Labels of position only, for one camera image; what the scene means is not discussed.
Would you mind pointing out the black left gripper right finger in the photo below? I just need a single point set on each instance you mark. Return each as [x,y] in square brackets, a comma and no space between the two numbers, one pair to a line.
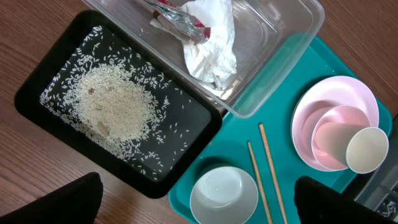
[317,203]

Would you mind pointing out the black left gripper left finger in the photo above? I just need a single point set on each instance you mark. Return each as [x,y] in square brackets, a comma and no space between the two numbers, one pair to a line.
[77,202]

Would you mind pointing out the wooden chopstick plain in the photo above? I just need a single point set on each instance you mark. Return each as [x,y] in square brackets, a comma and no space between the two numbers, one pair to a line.
[259,183]

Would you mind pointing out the wooden chopstick patterned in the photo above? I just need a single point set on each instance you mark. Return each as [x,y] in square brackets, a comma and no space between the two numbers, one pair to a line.
[273,173]

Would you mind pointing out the white paper cup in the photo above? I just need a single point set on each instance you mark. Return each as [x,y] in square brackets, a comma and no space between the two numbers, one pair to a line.
[360,148]

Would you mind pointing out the grey bowl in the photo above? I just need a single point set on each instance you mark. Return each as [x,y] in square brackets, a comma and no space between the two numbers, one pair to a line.
[224,194]

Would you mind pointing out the pile of rice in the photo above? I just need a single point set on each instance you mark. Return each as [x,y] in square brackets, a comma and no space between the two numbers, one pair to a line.
[120,101]

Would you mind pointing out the white napkin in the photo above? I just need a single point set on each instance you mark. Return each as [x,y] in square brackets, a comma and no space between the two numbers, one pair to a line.
[212,62]

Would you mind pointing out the red foil wrapper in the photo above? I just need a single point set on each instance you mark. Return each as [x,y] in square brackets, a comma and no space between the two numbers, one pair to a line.
[172,19]

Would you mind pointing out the teal plastic tray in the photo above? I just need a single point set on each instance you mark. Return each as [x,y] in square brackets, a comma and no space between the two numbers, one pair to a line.
[229,146]

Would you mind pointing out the pink small bowl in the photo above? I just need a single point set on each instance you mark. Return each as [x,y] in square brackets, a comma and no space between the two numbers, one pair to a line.
[339,114]

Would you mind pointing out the pink plate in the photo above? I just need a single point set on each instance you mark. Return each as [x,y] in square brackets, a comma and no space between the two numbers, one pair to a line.
[320,98]

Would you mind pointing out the black rectangular tray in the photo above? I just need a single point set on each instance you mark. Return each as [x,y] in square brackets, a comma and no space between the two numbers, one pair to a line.
[190,124]

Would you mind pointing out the clear plastic bin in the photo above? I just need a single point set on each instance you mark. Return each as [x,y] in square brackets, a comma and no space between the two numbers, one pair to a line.
[270,38]

